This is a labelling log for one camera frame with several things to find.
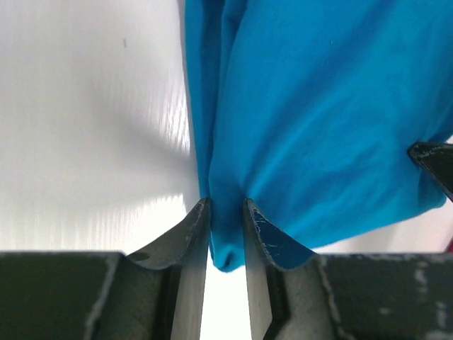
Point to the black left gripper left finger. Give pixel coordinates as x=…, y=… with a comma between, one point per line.
x=154, y=293

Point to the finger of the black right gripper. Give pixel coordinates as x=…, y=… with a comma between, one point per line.
x=436, y=160

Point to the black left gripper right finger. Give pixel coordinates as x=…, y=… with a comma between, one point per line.
x=295, y=293

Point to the blue t shirt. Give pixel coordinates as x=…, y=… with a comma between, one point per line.
x=308, y=108

